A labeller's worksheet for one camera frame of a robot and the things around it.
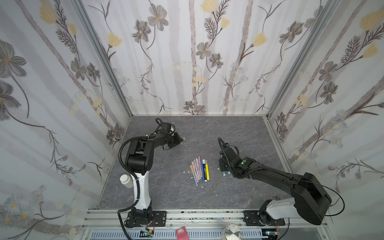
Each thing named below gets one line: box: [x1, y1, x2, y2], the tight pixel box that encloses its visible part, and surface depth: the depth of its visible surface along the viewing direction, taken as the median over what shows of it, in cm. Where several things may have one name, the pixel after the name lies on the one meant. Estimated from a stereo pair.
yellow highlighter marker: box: [205, 159, 210, 181], surface depth 92 cm
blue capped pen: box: [200, 161, 205, 183], surface depth 92 cm
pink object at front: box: [176, 226, 190, 240], surface depth 71 cm
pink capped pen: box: [195, 158, 201, 179], surface depth 94 cm
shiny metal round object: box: [223, 223, 242, 240], surface depth 59 cm
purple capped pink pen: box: [198, 156, 203, 178], surface depth 95 cm
